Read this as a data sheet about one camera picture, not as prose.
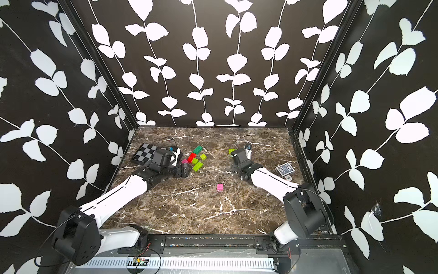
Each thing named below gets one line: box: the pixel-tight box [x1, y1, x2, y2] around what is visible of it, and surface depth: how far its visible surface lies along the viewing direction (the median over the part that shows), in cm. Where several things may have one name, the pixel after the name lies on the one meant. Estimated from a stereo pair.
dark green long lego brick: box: [192, 144, 203, 155], surface depth 108 cm
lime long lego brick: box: [192, 161, 204, 172], surface depth 102 cm
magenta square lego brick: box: [216, 183, 225, 192], surface depth 92 cm
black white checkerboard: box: [132, 143, 158, 163], surface depth 106 cm
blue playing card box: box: [276, 162, 295, 177], surface depth 100 cm
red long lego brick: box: [187, 152, 197, 164], surface depth 106 cm
